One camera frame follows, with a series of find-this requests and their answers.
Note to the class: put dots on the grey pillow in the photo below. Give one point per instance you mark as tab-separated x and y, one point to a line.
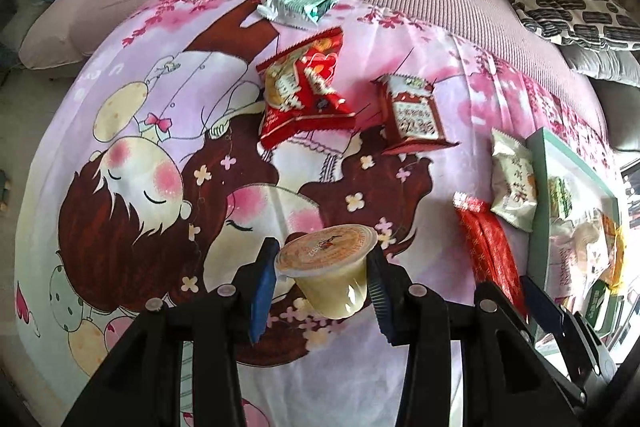
616	66

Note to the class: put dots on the green cow cracker packet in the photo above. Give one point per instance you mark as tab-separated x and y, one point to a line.
560	198

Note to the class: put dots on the teal shallow cardboard tray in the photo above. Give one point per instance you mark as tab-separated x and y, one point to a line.
552	157

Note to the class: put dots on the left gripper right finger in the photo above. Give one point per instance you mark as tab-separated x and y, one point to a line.
506	382

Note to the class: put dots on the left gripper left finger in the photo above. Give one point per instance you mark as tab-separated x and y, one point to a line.
138	383

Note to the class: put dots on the red white snack box packet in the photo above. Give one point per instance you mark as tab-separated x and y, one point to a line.
411	119

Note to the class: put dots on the yellow pudding cup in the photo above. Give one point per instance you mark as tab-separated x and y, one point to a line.
329	267

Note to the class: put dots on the clear steamed cake packet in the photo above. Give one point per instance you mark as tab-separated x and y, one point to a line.
577	255

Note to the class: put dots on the green biscuit packet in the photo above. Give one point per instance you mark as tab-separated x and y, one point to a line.
602	308

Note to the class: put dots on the yellow cake clear packet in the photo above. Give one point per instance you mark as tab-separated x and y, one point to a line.
615	251

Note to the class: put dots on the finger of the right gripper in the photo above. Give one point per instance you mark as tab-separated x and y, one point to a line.
546	314

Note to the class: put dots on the pink cartoon print blanket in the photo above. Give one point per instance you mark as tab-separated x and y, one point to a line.
151	182

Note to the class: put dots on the teal foil candy packet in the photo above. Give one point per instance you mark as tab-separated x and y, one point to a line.
301	14

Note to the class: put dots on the red foil snack packet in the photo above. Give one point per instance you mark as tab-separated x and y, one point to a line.
489	249

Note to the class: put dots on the black white patterned pillow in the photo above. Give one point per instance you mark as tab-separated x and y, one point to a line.
598	25

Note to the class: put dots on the cream peach cake packet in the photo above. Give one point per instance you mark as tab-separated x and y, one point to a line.
513	181

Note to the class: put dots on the red snack bag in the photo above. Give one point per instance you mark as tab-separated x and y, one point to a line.
298	90

